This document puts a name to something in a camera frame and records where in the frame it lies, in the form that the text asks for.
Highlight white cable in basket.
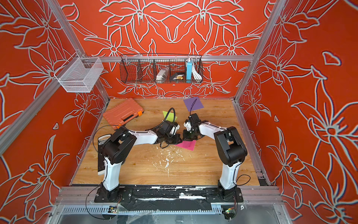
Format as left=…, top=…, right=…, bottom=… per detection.
left=191, top=65, right=202, bottom=82

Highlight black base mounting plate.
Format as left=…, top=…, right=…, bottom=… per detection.
left=94, top=185, right=243, bottom=213

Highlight purple square paper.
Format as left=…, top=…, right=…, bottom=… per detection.
left=183, top=97, right=204, bottom=112

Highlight clear plastic bag in basket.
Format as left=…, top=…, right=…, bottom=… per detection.
left=155, top=68, right=169, bottom=84

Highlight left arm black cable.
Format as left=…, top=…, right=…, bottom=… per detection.
left=163, top=107, right=177, bottom=125

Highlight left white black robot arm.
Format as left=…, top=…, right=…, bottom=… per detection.
left=95, top=127, right=182, bottom=203

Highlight black wire wall basket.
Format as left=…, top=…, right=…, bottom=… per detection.
left=119, top=54, right=204, bottom=84

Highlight small black box in basket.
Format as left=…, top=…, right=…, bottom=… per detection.
left=169, top=72, right=186, bottom=81

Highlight orange plastic tool case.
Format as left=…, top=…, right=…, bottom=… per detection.
left=103, top=98, right=144, bottom=130

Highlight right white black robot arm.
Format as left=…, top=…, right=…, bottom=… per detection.
left=183, top=120, right=248, bottom=200

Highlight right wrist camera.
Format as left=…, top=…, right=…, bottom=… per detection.
left=184, top=113, right=201, bottom=131

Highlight clear acrylic wall bin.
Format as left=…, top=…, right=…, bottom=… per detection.
left=56, top=57, right=103, bottom=93

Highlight magenta square paper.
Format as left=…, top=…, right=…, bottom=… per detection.
left=176, top=141, right=196, bottom=151

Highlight light blue box in basket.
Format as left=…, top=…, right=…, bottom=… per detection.
left=186, top=59, right=193, bottom=83

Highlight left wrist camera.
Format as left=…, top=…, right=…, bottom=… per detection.
left=158, top=120, right=180, bottom=136

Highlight lime green square paper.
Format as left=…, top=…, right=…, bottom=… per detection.
left=162, top=110, right=178, bottom=122

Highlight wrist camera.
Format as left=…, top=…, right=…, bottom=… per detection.
left=158, top=120, right=180, bottom=136
left=184, top=113, right=201, bottom=131

